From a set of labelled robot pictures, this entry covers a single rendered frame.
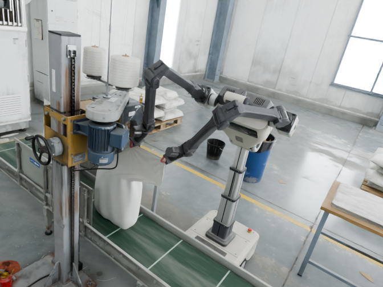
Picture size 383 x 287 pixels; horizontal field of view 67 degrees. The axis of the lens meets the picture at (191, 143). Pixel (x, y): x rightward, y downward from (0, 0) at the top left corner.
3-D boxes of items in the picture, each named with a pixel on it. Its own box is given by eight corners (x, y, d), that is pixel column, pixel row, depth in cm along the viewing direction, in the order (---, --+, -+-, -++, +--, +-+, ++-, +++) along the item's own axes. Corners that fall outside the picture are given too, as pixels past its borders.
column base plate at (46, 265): (97, 285, 217) (98, 265, 209) (43, 327, 183) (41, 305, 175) (58, 250, 240) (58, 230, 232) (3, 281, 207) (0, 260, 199)
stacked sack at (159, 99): (168, 104, 507) (169, 96, 501) (142, 110, 454) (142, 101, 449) (150, 98, 527) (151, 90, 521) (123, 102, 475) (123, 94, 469)
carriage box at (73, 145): (112, 153, 193) (115, 109, 181) (67, 169, 167) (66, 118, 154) (89, 140, 205) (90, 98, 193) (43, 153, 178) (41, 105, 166)
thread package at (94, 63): (111, 76, 179) (113, 48, 172) (92, 78, 168) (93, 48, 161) (96, 70, 186) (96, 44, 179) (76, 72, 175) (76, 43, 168)
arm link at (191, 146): (232, 123, 141) (226, 105, 144) (223, 123, 138) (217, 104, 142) (192, 158, 174) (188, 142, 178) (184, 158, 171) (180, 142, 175)
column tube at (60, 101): (78, 274, 220) (81, 36, 152) (64, 284, 211) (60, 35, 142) (69, 266, 226) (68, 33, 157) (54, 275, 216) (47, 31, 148)
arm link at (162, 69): (166, 64, 151) (156, 53, 155) (150, 83, 154) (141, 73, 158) (204, 91, 189) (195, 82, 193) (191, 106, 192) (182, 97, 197)
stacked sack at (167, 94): (179, 99, 552) (180, 91, 546) (165, 102, 518) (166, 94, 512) (154, 89, 584) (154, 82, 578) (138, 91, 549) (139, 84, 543)
